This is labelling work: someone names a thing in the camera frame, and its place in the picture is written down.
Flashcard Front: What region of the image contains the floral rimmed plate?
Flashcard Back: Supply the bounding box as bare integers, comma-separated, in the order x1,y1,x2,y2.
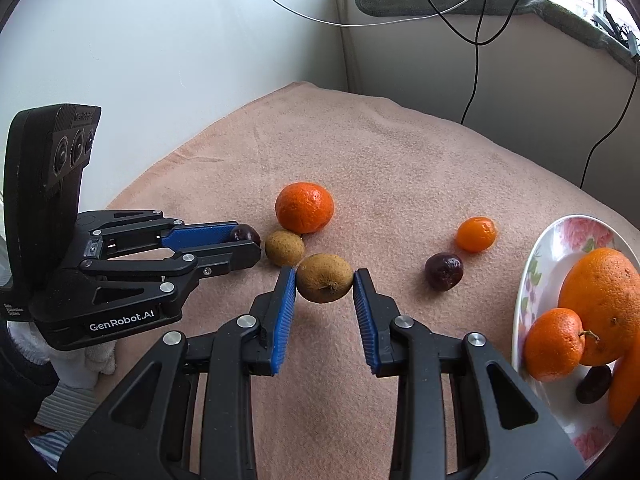
511,214,640,466

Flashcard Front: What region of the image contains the grey clamp device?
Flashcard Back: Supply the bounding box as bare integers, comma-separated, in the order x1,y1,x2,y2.
592,10,640,58

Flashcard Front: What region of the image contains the large orange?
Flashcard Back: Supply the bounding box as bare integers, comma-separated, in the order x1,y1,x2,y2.
557,247,640,367
607,345,640,427

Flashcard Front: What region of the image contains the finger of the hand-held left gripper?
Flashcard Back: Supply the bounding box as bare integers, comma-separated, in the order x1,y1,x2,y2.
80,239,262,312
75,209,242,262

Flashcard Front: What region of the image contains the black cable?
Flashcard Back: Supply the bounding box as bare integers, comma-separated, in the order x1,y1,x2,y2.
372,0,532,125
579,52,640,189

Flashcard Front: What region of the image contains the stemless tangerine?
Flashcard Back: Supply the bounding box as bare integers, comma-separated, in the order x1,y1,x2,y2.
275,181,335,235

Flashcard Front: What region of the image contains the grey windowsill cloth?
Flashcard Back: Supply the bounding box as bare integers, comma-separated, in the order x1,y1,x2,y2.
355,0,640,73

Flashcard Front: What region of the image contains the brown kiwi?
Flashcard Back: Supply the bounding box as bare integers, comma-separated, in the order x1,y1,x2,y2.
296,253,355,304
264,230,306,267

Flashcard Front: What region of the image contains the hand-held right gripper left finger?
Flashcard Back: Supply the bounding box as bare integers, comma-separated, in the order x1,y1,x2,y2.
57,266,298,480

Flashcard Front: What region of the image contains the person's left hand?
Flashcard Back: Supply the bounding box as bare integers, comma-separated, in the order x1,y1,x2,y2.
7,317,118,392

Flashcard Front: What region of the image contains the tangerine with stem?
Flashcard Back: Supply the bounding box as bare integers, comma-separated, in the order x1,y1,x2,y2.
523,307,587,383

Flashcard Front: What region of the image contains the dark purple plum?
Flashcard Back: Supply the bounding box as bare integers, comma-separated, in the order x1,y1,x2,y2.
425,253,465,291
575,364,614,405
230,224,262,248

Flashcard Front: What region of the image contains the peach blanket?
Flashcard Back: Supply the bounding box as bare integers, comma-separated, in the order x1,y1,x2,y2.
30,81,640,480

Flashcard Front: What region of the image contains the person's left forearm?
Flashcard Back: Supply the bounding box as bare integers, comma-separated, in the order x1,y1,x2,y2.
27,382,98,466

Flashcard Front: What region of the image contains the white board panel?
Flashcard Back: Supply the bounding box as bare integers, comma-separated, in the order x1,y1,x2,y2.
0,0,353,281

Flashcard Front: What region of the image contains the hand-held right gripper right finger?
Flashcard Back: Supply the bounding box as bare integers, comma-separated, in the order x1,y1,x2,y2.
352,267,586,480

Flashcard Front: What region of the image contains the small orange kumquat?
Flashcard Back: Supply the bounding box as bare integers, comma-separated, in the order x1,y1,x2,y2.
455,216,498,253

